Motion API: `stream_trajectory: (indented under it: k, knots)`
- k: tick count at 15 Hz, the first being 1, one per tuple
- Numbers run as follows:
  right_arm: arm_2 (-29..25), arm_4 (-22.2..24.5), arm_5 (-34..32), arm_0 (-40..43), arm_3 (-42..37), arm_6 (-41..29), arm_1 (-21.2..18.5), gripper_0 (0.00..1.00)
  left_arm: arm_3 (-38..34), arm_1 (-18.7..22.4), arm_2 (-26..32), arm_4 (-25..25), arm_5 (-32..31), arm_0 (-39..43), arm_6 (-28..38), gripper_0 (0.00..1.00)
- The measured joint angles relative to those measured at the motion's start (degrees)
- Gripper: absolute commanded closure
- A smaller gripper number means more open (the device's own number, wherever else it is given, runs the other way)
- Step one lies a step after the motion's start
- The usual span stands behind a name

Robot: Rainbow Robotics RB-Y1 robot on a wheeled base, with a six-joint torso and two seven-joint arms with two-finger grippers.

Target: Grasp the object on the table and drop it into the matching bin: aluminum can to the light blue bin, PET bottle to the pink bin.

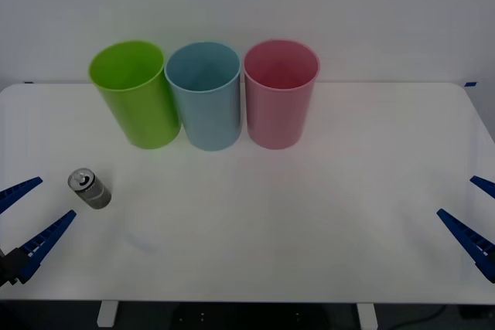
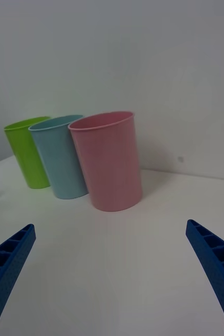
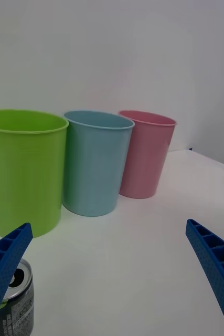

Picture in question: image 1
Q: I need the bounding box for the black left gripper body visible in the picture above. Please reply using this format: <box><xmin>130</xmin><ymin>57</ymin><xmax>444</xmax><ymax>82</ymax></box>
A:
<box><xmin>0</xmin><ymin>249</ymin><xmax>9</xmax><ymax>288</ymax></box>

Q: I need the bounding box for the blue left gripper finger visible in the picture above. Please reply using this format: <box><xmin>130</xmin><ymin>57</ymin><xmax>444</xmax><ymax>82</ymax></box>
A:
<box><xmin>6</xmin><ymin>209</ymin><xmax>77</xmax><ymax>285</ymax></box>
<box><xmin>0</xmin><ymin>176</ymin><xmax>44</xmax><ymax>216</ymax></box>

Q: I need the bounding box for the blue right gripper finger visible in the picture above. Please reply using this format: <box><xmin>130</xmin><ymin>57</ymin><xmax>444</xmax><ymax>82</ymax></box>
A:
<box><xmin>469</xmin><ymin>175</ymin><xmax>495</xmax><ymax>200</ymax></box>
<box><xmin>435</xmin><ymin>208</ymin><xmax>495</xmax><ymax>284</ymax></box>

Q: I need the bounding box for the black and silver drink can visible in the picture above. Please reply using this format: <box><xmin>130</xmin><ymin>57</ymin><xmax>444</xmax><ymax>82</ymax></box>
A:
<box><xmin>67</xmin><ymin>168</ymin><xmax>113</xmax><ymax>210</ymax></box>

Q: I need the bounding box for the white table leg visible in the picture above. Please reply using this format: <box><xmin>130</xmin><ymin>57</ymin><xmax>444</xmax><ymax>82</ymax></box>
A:
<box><xmin>96</xmin><ymin>301</ymin><xmax>119</xmax><ymax>328</ymax></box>
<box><xmin>356</xmin><ymin>302</ymin><xmax>378</xmax><ymax>330</ymax></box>

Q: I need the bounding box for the yellow-green plastic bin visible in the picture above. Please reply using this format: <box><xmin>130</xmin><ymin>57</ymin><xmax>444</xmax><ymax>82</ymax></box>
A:
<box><xmin>88</xmin><ymin>39</ymin><xmax>182</xmax><ymax>150</ymax></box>

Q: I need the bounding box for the pale blue plastic bin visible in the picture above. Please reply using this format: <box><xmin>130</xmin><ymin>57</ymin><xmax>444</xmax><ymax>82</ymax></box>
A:
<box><xmin>163</xmin><ymin>40</ymin><xmax>243</xmax><ymax>152</ymax></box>

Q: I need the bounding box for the pink plastic bin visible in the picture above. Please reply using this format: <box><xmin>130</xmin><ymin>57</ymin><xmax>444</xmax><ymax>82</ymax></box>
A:
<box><xmin>243</xmin><ymin>38</ymin><xmax>321</xmax><ymax>151</ymax></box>

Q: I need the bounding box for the black floor cable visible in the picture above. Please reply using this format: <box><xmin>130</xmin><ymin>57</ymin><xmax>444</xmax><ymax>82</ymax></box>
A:
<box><xmin>381</xmin><ymin>304</ymin><xmax>446</xmax><ymax>328</ymax></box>

